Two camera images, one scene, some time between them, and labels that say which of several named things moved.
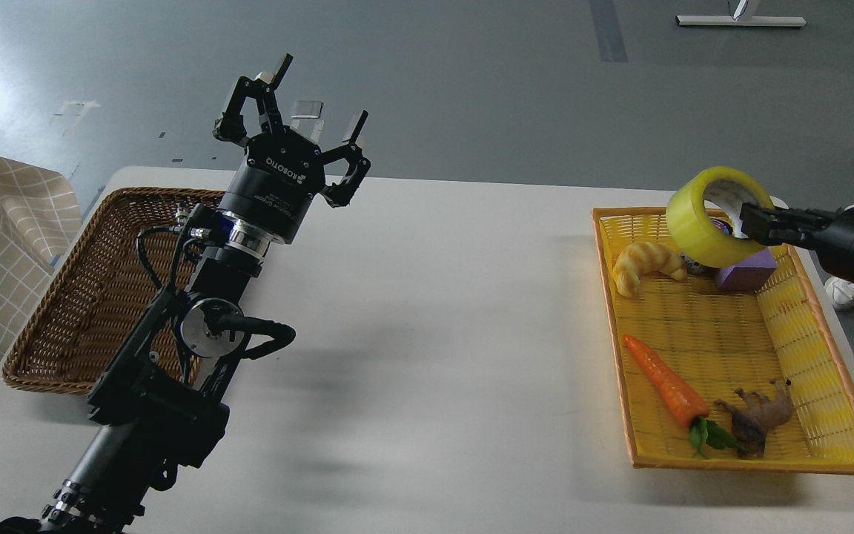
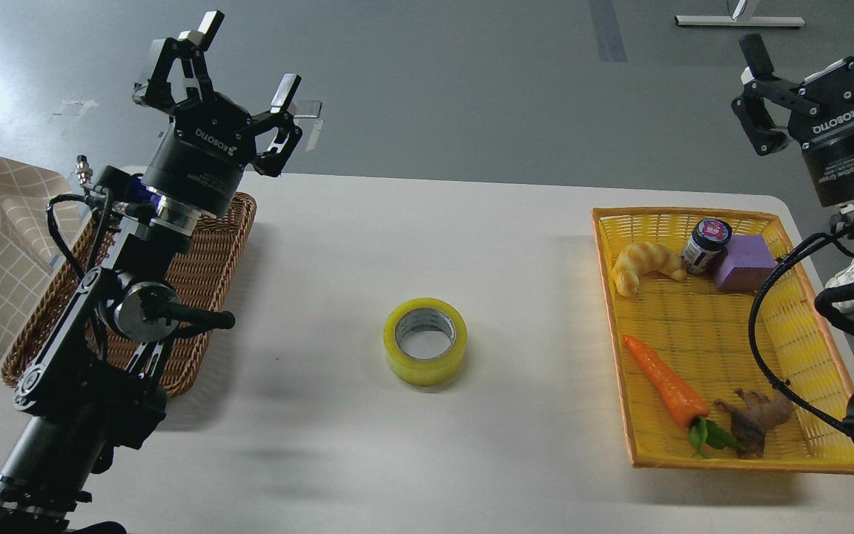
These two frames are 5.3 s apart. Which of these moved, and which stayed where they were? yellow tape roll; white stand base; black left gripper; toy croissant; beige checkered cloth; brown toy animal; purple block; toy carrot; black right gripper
Moved: black right gripper; yellow tape roll; black left gripper
Stayed: brown toy animal; beige checkered cloth; white stand base; purple block; toy croissant; toy carrot
